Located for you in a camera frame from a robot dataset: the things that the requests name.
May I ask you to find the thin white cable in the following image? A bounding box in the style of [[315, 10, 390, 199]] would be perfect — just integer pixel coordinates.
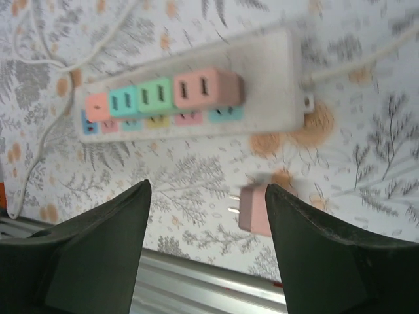
[[6, 0, 145, 220]]

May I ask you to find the teal dual USB charger plug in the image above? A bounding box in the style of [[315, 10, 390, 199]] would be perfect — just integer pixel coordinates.
[[108, 85, 140, 118]]

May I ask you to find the white multi-socket power strip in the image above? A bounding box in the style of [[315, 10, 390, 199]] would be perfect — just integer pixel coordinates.
[[74, 27, 316, 145]]

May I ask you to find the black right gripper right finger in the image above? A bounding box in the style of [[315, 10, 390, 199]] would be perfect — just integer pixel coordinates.
[[264, 184, 419, 314]]

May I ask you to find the floral white tablecloth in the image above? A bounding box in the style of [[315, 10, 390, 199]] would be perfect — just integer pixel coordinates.
[[0, 0, 419, 285]]

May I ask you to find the green dual USB charger plug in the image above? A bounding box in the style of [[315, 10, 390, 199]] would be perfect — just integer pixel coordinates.
[[137, 77, 175, 114]]

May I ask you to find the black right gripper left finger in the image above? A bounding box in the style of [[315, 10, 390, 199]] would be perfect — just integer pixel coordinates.
[[0, 179, 153, 314]]

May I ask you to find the thick white power strip cable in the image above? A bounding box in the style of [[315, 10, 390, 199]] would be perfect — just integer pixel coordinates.
[[301, 24, 419, 82]]

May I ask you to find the pink dual USB charger plug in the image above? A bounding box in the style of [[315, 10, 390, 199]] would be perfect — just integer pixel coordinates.
[[228, 173, 272, 237], [173, 67, 246, 109]]

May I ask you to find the aluminium table edge rail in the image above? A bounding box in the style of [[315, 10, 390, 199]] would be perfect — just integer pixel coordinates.
[[0, 214, 287, 314]]

